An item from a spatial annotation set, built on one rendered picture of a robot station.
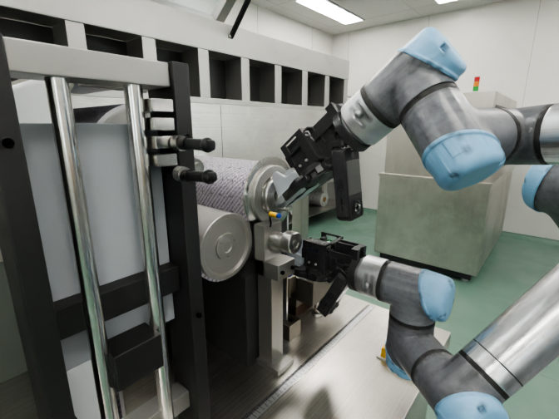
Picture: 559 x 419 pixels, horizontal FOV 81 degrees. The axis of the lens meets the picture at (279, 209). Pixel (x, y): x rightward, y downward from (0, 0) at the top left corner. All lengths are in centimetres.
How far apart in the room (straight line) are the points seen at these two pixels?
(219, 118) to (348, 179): 55
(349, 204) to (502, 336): 27
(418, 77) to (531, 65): 460
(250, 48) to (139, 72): 78
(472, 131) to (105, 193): 38
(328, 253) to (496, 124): 35
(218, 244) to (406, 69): 38
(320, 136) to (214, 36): 55
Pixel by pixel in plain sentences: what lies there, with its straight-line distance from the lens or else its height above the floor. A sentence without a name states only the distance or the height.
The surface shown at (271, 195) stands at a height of 125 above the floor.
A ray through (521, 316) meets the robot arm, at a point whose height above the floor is 113.
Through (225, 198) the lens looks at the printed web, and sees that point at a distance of 65.
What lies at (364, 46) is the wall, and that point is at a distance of 569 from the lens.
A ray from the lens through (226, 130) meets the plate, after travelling 99.
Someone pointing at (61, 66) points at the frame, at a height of 142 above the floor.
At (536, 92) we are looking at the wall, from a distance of 500.
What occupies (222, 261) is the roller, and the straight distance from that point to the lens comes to 59.
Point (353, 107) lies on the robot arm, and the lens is 49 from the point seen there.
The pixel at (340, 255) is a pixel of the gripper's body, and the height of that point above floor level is 114.
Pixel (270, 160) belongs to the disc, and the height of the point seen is 132.
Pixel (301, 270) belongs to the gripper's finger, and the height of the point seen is 110.
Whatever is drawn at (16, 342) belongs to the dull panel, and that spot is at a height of 97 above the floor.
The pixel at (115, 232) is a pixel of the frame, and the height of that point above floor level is 128.
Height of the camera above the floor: 138
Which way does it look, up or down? 14 degrees down
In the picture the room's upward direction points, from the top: straight up
